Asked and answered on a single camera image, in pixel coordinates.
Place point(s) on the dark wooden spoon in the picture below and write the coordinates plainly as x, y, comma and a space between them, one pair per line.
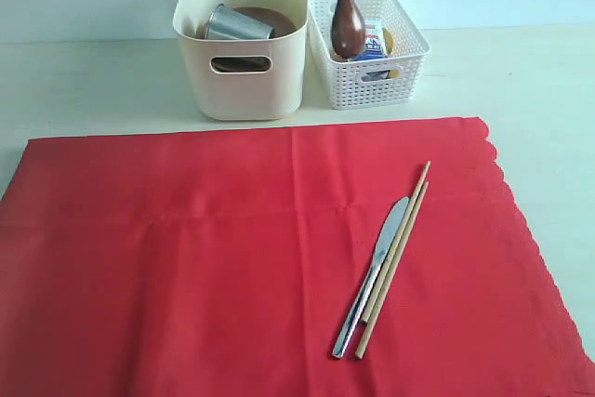
347, 29

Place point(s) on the brown wooden plate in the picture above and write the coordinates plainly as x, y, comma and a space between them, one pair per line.
274, 18

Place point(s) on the wooden chopstick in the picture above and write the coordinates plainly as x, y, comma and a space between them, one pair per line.
370, 326
383, 274

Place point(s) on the blue white milk carton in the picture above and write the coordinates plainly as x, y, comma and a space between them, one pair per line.
375, 44

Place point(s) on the yellow lemon with sticker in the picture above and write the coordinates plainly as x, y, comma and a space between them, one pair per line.
389, 44

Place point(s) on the stainless steel cup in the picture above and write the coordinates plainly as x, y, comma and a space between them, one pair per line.
228, 24

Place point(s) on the white perforated plastic basket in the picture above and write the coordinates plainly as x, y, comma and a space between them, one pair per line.
361, 84

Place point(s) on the silver table knife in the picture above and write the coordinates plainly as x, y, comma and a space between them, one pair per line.
385, 238

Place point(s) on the red table cloth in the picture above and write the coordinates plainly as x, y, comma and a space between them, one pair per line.
224, 263

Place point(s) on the cream plastic bin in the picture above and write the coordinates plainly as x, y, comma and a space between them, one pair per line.
243, 79

